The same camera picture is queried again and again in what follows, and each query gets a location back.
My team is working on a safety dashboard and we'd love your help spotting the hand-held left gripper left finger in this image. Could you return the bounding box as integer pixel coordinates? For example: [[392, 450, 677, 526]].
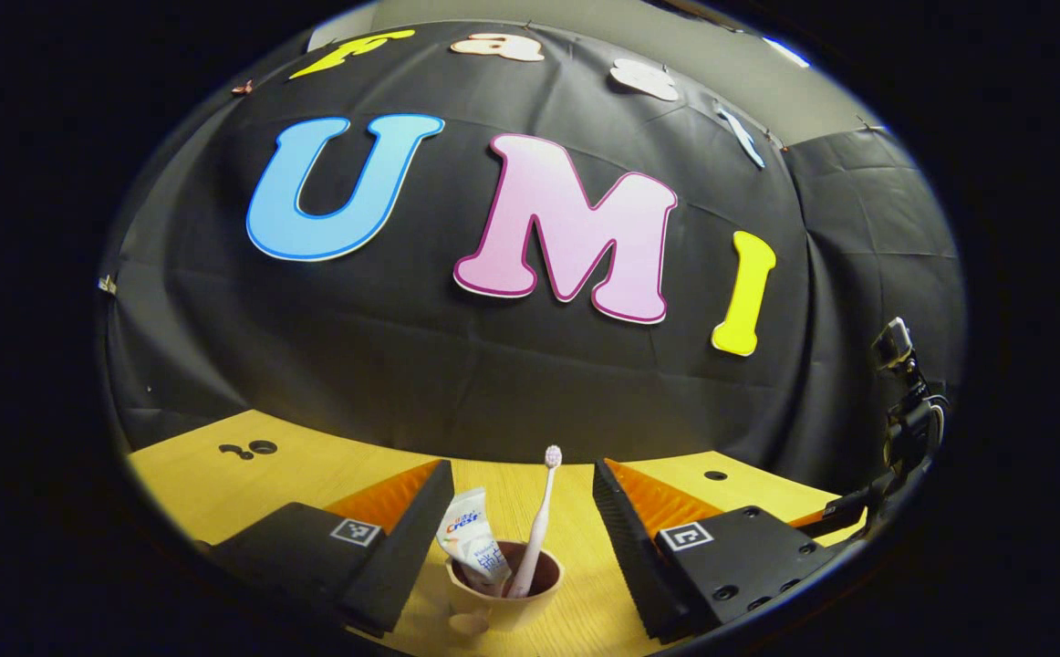
[[211, 459, 456, 638]]

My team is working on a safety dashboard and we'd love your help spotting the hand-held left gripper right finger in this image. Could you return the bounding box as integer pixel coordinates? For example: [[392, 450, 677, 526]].
[[592, 459, 846, 644]]

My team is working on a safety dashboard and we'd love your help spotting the white toothpaste tube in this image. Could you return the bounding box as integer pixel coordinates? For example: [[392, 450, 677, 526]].
[[436, 487, 513, 585]]

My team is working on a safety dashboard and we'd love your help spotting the pink toothbrush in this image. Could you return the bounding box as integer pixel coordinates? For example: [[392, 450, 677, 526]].
[[507, 445, 564, 599]]

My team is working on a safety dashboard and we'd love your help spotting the beige cup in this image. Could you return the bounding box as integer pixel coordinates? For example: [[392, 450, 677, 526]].
[[445, 540, 566, 635]]

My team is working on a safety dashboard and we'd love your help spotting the wooden desktop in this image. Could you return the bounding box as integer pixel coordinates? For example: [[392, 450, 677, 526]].
[[127, 410, 868, 657]]

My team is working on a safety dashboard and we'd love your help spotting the black backdrop cloth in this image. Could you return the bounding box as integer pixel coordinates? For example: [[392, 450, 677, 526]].
[[97, 18, 964, 548]]

